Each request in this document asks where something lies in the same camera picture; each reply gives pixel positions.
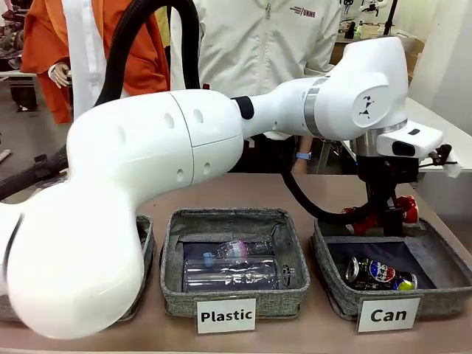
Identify small pink-label plastic bottle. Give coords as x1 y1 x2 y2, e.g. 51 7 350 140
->
201 238 276 267

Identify white camera mount piece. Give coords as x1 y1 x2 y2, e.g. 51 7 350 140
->
443 161 462 179

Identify grey fabric basket labelled Can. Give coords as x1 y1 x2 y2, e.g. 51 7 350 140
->
310 215 472 321

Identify black corrugated cable hose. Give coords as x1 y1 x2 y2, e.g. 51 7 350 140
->
0 0 373 226

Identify person in orange jacket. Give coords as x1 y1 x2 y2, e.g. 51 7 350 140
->
20 0 170 125

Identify white side table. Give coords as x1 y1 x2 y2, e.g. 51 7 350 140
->
405 106 460 173

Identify pale mannequin hand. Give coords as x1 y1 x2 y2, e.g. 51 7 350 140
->
47 63 72 89

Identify large clear plastic bottle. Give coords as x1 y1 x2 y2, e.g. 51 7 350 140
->
182 256 296 293

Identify grey fabric basket labelled Bottle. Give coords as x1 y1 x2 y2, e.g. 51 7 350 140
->
0 215 156 322

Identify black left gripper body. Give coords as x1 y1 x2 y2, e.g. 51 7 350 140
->
355 155 420 212

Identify white mannequin shirt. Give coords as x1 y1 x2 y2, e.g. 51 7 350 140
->
62 0 111 119

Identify black velcro strap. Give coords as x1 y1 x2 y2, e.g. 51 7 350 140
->
231 95 255 121

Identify black crushed Pepsi can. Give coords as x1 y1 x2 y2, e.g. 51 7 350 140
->
344 256 420 292

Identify black tripod pole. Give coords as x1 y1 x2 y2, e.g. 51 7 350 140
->
382 0 400 38

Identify white Can label card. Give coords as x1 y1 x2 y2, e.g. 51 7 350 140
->
356 296 422 333

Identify dark trousers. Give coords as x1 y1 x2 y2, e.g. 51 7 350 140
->
226 134 298 174

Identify patterned fabric pile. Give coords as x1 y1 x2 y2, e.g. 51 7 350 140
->
0 0 29 62

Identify white zip jacket torso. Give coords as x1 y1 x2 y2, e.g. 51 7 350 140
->
169 0 342 141

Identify white Plastic label card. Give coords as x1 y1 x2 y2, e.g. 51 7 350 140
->
195 298 257 335

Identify grey fabric basket labelled Plastic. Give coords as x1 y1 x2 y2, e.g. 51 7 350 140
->
159 206 310 319

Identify red crushed drink can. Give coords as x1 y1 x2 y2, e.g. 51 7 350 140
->
342 194 420 235

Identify brown cardboard box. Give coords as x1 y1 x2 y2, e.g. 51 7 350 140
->
405 36 426 73

